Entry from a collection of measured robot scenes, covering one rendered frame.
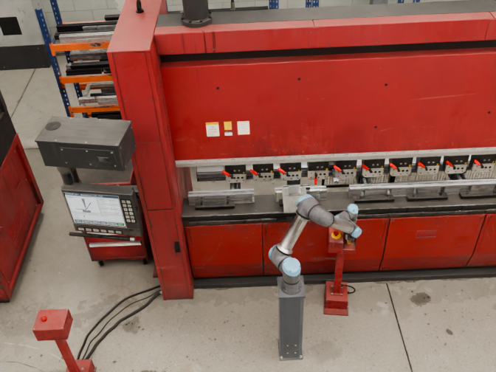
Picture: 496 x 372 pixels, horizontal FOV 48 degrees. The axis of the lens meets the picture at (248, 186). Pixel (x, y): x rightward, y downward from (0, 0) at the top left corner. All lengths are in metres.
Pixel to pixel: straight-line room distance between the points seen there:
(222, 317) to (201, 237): 0.72
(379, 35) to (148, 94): 1.43
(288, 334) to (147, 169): 1.55
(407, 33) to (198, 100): 1.36
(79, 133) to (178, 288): 1.85
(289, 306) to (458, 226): 1.52
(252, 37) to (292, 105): 0.56
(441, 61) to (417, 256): 1.71
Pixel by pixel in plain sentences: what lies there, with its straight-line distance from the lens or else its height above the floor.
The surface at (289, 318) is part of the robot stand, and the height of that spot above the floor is 0.52.
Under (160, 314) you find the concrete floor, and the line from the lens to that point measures 4.73.
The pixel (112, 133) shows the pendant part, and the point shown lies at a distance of 3.25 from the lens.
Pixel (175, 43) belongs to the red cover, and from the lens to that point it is 3.46.
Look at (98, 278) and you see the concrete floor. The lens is 5.11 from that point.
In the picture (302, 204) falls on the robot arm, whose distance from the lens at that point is 3.56.
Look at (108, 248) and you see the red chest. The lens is 4.94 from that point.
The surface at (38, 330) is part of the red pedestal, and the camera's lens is 3.89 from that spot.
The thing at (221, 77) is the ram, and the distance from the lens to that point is 3.57.
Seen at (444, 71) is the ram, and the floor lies 1.95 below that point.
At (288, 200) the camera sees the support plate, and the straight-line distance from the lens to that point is 4.07.
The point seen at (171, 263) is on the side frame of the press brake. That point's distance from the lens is 4.43.
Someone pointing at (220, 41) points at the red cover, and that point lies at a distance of 3.44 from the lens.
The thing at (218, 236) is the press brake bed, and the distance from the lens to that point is 4.33.
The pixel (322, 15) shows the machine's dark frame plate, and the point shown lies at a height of 2.30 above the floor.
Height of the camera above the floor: 3.77
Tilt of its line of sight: 41 degrees down
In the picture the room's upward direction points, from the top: 3 degrees counter-clockwise
